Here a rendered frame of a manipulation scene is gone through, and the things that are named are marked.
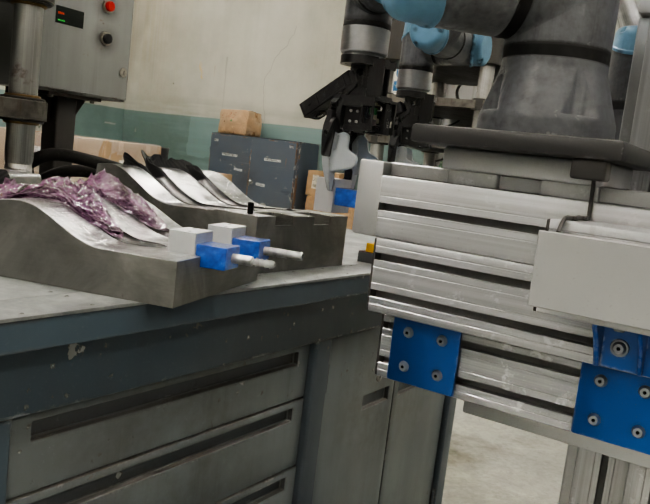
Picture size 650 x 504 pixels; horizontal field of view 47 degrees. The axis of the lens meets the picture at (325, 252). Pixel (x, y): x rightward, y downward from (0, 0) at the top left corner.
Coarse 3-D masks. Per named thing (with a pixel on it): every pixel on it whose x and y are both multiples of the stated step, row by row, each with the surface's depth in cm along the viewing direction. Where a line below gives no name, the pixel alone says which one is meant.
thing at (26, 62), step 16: (16, 16) 157; (32, 16) 158; (16, 32) 158; (32, 32) 158; (16, 48) 158; (32, 48) 159; (16, 64) 158; (32, 64) 159; (16, 80) 159; (32, 80) 160; (16, 128) 160; (32, 128) 162; (16, 144) 161; (32, 144) 163; (16, 160) 161; (32, 160) 164
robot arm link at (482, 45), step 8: (472, 40) 150; (480, 40) 150; (488, 40) 152; (464, 48) 148; (472, 48) 150; (480, 48) 150; (488, 48) 153; (432, 56) 156; (456, 56) 149; (464, 56) 150; (472, 56) 151; (480, 56) 150; (488, 56) 154; (440, 64) 157; (448, 64) 156; (456, 64) 154; (464, 64) 154; (472, 64) 153; (480, 64) 152
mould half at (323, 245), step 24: (96, 168) 133; (120, 168) 129; (168, 168) 140; (144, 192) 126; (168, 192) 130; (192, 192) 135; (240, 192) 147; (168, 216) 123; (192, 216) 120; (216, 216) 118; (240, 216) 115; (264, 216) 114; (312, 216) 125; (336, 216) 131; (288, 240) 121; (312, 240) 126; (336, 240) 133; (288, 264) 122; (312, 264) 128; (336, 264) 134
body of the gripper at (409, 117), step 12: (396, 96) 163; (408, 96) 159; (420, 96) 159; (432, 96) 159; (408, 108) 161; (420, 108) 160; (432, 108) 159; (396, 120) 160; (408, 120) 159; (420, 120) 160; (408, 132) 160; (408, 144) 161; (420, 144) 159
